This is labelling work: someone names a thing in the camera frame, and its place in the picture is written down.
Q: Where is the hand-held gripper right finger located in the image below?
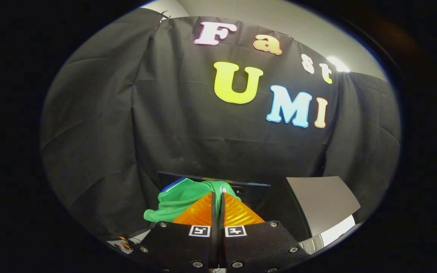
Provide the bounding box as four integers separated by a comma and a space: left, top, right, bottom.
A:
218, 192, 311, 273

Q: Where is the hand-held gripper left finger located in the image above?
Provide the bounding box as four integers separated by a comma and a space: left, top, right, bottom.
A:
129, 192, 219, 273

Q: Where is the green polo shirt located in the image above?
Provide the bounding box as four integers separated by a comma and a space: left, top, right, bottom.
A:
144, 177, 242, 223

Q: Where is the silver door black cabinet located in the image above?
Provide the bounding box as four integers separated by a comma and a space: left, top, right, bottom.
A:
264, 176, 361, 243

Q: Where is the white appliance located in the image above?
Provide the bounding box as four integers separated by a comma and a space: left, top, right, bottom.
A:
298, 214, 356, 254

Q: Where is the black backdrop cloth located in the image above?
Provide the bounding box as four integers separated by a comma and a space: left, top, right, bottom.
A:
39, 8, 401, 239

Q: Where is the ceiling light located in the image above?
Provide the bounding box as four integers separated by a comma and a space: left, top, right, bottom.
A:
327, 56, 351, 73

